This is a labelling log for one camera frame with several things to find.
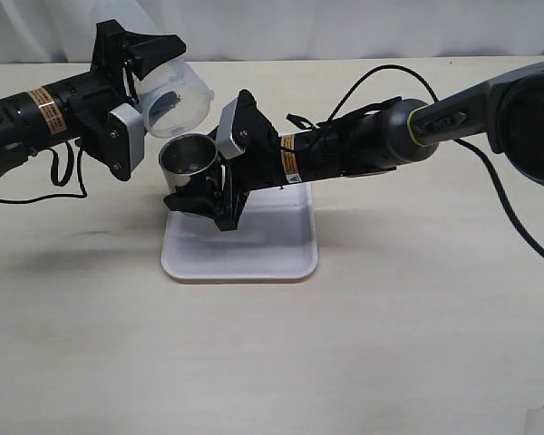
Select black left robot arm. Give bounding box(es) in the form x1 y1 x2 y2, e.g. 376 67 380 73
0 19 187 181

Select white rectangular tray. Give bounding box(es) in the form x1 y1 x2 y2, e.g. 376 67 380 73
160 184 318 283

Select white backdrop curtain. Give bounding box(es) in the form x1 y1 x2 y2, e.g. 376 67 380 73
0 1 544 63

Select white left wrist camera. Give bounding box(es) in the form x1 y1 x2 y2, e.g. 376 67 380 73
109 103 146 173

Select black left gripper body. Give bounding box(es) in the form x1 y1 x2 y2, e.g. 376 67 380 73
53 20 134 181

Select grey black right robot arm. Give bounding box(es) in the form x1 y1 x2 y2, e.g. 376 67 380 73
161 61 544 231

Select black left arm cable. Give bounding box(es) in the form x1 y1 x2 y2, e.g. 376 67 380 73
0 138 90 204

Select clear plastic measuring cup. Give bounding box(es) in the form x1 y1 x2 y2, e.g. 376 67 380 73
135 57 214 138

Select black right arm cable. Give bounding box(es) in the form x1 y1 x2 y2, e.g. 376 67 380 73
286 64 544 273

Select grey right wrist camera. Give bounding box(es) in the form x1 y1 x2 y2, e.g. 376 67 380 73
215 95 247 160

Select stainless steel cup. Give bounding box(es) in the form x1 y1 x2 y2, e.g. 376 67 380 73
159 133 218 193

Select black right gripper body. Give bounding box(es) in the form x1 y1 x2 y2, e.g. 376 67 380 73
214 89 284 231

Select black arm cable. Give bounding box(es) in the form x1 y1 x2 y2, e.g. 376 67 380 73
0 138 90 204
286 64 544 273

